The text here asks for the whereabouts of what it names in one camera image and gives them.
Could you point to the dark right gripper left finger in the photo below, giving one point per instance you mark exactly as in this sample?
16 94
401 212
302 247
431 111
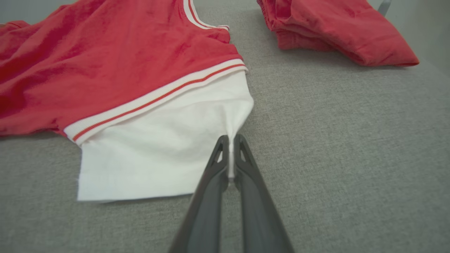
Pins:
207 203

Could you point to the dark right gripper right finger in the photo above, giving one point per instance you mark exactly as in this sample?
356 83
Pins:
256 211

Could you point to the red basketball jersey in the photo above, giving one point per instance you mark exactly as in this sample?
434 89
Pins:
105 63

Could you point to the red shorts with white trim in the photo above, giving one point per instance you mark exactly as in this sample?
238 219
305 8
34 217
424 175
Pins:
334 28

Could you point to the grey fabric sofa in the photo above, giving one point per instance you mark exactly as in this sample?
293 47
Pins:
351 147

